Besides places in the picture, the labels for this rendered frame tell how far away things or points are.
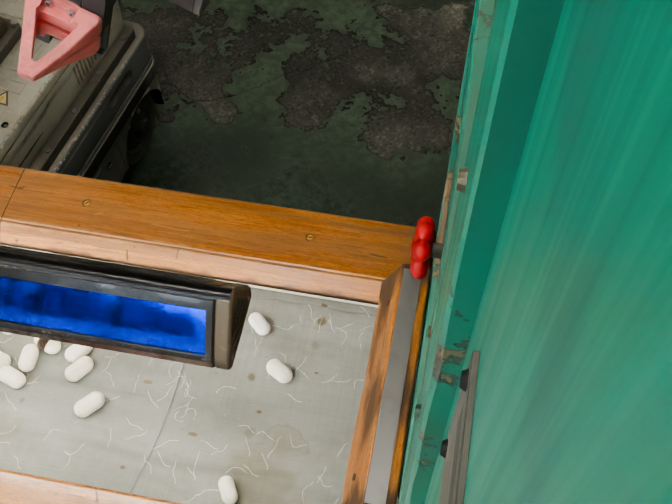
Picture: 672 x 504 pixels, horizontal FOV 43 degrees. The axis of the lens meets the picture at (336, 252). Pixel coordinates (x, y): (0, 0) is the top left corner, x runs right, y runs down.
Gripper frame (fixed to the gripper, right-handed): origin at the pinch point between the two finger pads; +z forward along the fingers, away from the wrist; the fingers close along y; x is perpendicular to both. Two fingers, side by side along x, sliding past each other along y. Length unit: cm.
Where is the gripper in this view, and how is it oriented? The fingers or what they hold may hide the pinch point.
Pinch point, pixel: (30, 69)
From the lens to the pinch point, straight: 78.2
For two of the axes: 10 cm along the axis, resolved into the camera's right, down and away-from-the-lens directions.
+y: -3.1, 4.2, 8.5
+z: -2.9, 8.1, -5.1
